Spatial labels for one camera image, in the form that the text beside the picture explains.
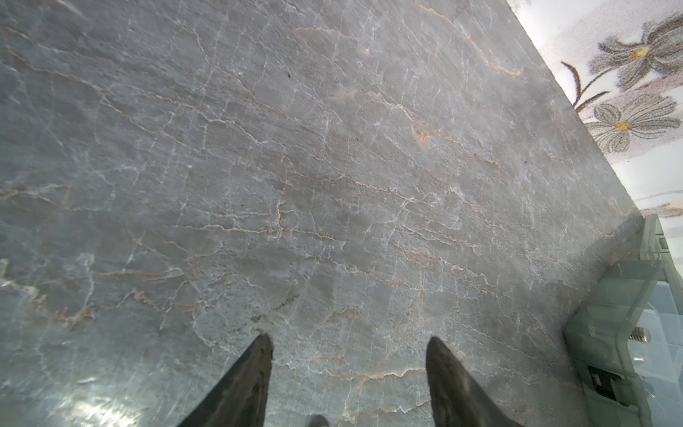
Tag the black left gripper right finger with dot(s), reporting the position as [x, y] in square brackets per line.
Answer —
[456, 398]

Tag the clear compartment organizer box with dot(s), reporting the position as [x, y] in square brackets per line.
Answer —
[625, 341]

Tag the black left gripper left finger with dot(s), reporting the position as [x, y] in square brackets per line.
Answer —
[240, 397]

